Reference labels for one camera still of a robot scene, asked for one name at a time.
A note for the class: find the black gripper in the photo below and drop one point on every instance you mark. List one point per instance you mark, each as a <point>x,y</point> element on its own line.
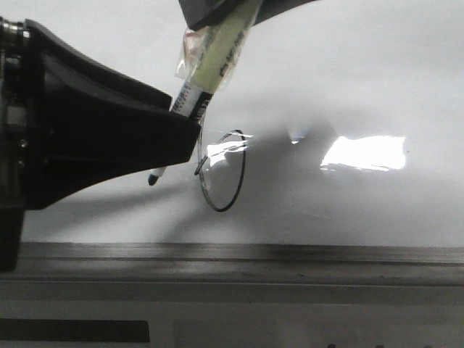
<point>68,122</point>

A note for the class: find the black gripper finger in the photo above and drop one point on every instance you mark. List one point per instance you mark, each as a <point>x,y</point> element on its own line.
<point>200,13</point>

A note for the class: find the white black whiteboard marker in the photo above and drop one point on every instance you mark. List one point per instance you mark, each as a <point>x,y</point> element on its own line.
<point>210,56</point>

